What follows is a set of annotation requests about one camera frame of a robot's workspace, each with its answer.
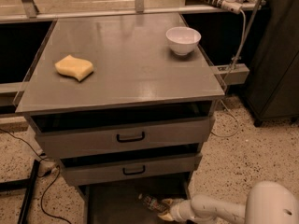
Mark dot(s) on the yellow sponge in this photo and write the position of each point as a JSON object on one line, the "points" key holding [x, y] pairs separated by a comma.
{"points": [[74, 67]]}

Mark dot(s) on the black middle drawer handle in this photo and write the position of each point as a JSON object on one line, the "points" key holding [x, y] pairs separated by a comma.
{"points": [[134, 171]]}

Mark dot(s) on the open bottom drawer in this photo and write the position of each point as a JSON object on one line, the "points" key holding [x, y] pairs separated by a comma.
{"points": [[118, 202]]}

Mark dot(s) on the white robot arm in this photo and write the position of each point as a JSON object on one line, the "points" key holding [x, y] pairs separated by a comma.
{"points": [[267, 203]]}

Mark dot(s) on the middle grey drawer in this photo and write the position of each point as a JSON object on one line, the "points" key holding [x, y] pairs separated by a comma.
{"points": [[109, 172]]}

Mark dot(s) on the top grey drawer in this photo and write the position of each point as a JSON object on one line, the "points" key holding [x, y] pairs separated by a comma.
{"points": [[72, 144]]}

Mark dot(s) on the white bowl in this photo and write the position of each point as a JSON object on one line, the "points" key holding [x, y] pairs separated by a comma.
{"points": [[182, 40]]}

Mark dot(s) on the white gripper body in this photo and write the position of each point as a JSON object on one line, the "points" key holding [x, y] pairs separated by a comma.
{"points": [[177, 211]]}

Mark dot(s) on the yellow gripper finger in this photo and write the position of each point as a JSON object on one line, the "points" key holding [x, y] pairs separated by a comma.
{"points": [[165, 217], [169, 201]]}

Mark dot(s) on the grey drawer cabinet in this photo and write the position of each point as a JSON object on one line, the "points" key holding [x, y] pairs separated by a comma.
{"points": [[137, 79]]}

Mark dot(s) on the black top drawer handle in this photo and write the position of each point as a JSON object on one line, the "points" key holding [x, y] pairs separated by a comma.
{"points": [[129, 139]]}

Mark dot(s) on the clear plastic water bottle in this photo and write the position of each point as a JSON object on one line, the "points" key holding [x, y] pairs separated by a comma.
{"points": [[153, 203]]}

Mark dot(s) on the grey drawer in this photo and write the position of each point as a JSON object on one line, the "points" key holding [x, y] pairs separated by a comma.
{"points": [[109, 172], [72, 144]]}

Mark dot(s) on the dark side cabinet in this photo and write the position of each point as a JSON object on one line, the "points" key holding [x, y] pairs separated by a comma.
{"points": [[272, 88]]}

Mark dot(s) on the grey metal rail bracket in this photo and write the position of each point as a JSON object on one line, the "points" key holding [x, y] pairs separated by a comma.
{"points": [[232, 76]]}

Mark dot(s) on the black metal floor frame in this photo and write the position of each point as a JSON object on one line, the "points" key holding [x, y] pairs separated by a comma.
{"points": [[28, 184]]}

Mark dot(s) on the black drawer handle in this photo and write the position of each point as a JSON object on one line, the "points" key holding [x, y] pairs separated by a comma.
{"points": [[129, 139], [134, 171]]}

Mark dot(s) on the white power strip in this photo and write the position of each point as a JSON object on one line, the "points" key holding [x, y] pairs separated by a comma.
{"points": [[229, 5]]}

